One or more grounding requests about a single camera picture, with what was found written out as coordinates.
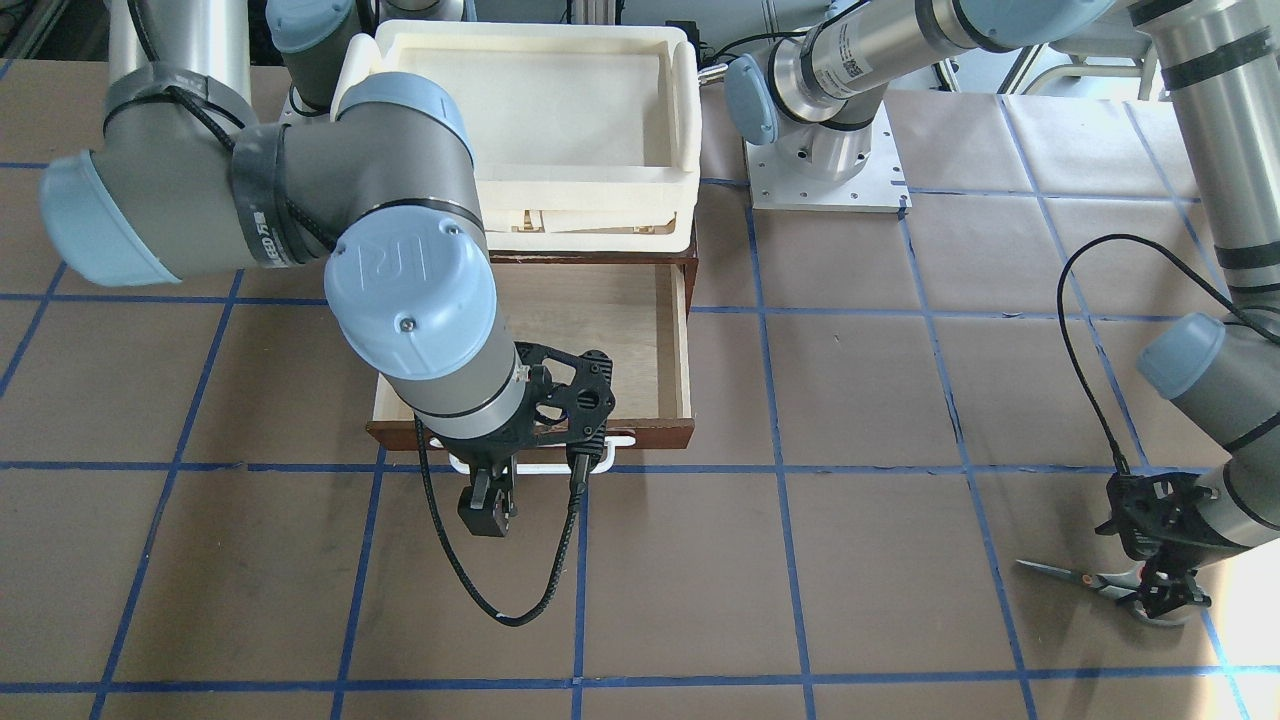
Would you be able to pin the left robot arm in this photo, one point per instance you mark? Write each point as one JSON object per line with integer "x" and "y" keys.
{"x": 810, "y": 100}

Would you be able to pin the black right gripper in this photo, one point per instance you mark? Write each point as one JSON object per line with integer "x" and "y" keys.
{"x": 484, "y": 463}

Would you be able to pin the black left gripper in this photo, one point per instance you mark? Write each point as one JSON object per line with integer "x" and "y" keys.
{"x": 1176, "y": 547}

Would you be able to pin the grey scissors orange handles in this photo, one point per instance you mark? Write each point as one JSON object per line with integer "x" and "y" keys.
{"x": 1119, "y": 588}

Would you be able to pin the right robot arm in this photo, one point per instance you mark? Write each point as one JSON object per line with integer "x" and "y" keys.
{"x": 189, "y": 182}

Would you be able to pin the white plastic tray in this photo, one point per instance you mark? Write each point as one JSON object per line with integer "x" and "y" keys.
{"x": 572, "y": 127}

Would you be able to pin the dark wooden drawer cabinet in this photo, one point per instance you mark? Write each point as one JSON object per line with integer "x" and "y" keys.
{"x": 670, "y": 243}

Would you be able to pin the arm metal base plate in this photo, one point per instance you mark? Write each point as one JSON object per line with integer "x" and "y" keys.
{"x": 815, "y": 168}

